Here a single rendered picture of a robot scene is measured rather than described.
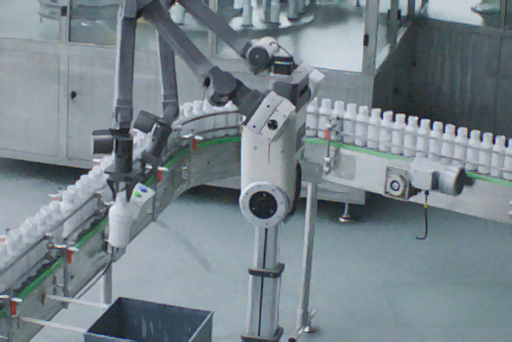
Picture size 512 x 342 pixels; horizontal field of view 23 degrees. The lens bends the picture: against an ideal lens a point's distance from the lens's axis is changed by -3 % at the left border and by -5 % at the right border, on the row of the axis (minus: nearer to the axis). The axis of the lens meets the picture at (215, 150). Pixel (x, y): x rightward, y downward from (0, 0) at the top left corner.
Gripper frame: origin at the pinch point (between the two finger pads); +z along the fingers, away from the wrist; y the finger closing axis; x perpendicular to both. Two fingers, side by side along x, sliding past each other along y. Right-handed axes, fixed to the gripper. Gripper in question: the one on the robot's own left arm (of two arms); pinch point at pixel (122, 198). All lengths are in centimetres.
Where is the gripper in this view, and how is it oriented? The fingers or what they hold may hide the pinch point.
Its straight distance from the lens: 400.0
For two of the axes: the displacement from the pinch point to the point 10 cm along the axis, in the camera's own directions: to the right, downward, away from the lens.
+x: 3.3, -2.9, 9.0
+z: -0.6, 9.4, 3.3
